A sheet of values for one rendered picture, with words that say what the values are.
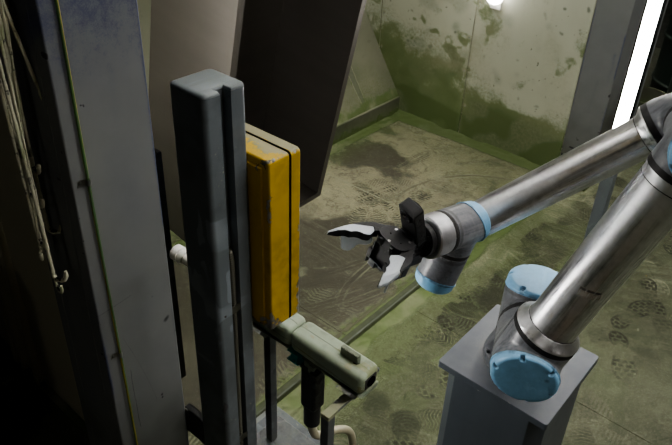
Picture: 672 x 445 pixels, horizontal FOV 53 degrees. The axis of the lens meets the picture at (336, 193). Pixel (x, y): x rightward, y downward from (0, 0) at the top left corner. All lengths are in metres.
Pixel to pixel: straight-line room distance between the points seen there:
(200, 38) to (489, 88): 2.37
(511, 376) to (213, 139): 1.01
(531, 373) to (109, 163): 0.96
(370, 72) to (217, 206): 3.57
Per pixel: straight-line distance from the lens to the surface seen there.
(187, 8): 2.03
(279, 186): 0.80
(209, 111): 0.73
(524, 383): 1.59
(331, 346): 1.12
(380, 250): 1.31
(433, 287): 1.51
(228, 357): 0.94
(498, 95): 4.05
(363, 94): 4.22
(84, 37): 1.22
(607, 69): 3.74
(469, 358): 1.86
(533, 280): 1.71
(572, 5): 3.74
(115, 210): 1.37
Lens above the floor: 1.93
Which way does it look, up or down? 32 degrees down
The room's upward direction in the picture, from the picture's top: 2 degrees clockwise
